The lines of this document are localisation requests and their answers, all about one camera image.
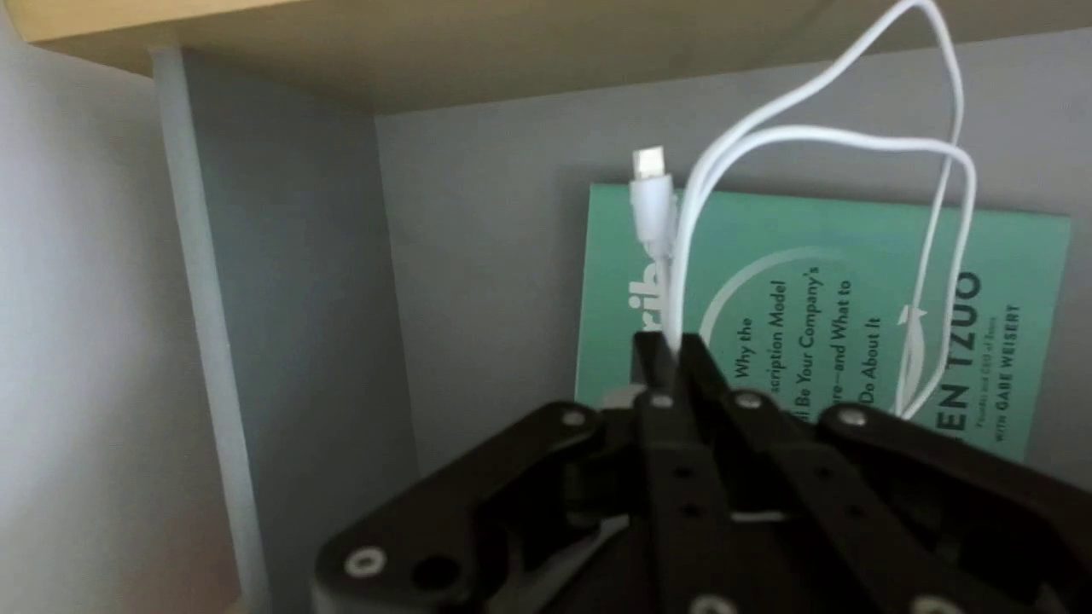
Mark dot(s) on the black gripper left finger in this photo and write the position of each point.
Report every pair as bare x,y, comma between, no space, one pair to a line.
671,501

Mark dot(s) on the open wooden drawer grey inside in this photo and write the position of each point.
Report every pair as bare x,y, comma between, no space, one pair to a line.
478,227

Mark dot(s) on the green book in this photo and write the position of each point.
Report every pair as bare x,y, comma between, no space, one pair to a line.
795,239

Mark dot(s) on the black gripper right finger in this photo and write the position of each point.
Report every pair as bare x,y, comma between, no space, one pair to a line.
863,514

